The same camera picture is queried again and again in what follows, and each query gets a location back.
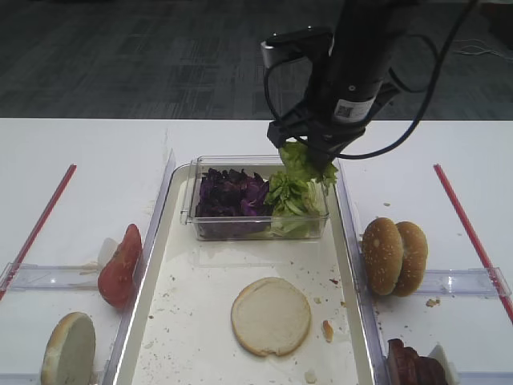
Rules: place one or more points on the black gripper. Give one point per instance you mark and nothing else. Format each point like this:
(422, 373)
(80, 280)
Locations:
(345, 91)

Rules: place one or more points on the green lettuce leaf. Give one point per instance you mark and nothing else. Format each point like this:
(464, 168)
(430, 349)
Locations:
(299, 165)

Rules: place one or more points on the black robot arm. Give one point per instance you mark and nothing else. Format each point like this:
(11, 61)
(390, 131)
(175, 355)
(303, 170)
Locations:
(372, 20)

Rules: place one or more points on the green lettuce in box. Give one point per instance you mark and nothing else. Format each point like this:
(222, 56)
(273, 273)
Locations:
(295, 207)

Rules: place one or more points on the bread crumb piece on tray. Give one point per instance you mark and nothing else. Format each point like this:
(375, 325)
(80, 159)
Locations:
(327, 331)

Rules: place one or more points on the bread crumb on table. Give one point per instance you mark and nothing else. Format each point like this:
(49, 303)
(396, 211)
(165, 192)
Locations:
(433, 302)

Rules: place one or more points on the brown meat patties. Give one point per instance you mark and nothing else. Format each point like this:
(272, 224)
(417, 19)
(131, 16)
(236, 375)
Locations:
(406, 367)

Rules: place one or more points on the clear plastic salad box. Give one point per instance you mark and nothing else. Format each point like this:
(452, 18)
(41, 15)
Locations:
(265, 166)

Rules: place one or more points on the purple cabbage leaves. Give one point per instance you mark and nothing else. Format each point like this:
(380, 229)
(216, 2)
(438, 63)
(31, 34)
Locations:
(231, 193)

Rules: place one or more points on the front sesame bun top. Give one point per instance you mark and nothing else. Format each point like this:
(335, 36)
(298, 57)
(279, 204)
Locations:
(382, 249)

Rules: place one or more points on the sesame bun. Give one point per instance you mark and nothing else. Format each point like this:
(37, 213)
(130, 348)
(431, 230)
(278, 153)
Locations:
(415, 252)
(382, 249)

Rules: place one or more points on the rear sesame bun top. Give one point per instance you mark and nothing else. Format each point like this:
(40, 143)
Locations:
(415, 252)

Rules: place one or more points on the flat bun slice on tray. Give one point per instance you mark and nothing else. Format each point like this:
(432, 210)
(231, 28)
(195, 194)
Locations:
(271, 317)

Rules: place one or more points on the white metal tray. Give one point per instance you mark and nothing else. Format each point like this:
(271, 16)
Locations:
(182, 331)

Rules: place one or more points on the white plastic piece left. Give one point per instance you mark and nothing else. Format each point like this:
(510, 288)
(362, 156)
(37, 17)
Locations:
(107, 250)

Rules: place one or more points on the right cross clear divider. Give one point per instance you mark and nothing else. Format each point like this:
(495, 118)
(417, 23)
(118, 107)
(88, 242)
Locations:
(482, 282)

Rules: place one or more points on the cross clear divider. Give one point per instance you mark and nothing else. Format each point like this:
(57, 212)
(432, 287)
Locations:
(482, 282)
(24, 277)

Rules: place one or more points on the right long clear divider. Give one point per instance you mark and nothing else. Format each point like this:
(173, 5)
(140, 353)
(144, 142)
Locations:
(375, 358)

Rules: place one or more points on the long clear divider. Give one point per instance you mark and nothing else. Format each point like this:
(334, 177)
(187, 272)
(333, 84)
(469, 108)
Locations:
(375, 358)
(113, 366)

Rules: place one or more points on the left red tape strip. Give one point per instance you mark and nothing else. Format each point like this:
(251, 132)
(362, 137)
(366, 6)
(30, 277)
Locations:
(37, 228)

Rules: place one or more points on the red tape strip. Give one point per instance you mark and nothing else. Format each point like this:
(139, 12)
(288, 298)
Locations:
(473, 236)
(37, 228)

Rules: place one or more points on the right red tape strip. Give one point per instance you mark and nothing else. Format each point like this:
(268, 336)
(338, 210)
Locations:
(473, 236)

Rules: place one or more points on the white plastic holder right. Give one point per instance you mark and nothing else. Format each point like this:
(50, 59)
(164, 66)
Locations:
(439, 355)

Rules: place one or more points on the left long clear divider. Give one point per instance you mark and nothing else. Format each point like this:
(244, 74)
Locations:
(113, 366)

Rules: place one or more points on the left cross clear divider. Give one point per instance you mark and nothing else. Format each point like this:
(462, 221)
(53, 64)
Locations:
(24, 277)

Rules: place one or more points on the upright bun slice left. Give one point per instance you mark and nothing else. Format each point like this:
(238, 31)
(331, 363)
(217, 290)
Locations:
(70, 351)

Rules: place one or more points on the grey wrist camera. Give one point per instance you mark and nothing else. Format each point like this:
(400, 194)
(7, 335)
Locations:
(312, 42)

